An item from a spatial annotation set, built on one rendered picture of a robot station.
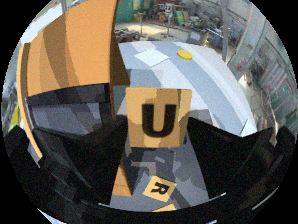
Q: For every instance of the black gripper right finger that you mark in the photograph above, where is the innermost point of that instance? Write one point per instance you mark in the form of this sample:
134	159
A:
221	154

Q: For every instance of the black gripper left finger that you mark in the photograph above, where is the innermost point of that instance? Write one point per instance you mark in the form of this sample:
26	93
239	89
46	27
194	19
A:
94	157

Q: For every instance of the yellow round disc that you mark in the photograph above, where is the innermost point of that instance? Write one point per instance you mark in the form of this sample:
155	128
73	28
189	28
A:
185	55

